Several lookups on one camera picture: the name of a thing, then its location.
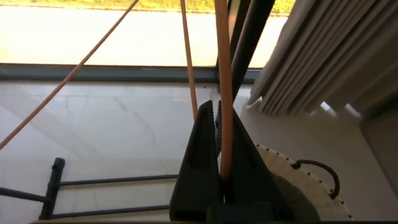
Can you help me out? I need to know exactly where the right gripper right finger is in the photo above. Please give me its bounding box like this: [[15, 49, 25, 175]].
[[215, 101, 295, 222]]

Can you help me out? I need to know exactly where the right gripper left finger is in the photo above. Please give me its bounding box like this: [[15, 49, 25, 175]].
[[169, 100, 223, 222]]

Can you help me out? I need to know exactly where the white laundry basket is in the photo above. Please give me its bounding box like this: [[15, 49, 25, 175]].
[[254, 144, 354, 222]]

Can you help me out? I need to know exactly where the black clothes rack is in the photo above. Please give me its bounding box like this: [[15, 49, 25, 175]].
[[0, 0, 276, 221]]

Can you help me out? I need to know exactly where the window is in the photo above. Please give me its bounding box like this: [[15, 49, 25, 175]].
[[0, 0, 297, 85]]

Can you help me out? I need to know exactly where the beige curtain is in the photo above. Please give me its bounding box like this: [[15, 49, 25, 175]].
[[248, 0, 398, 116]]

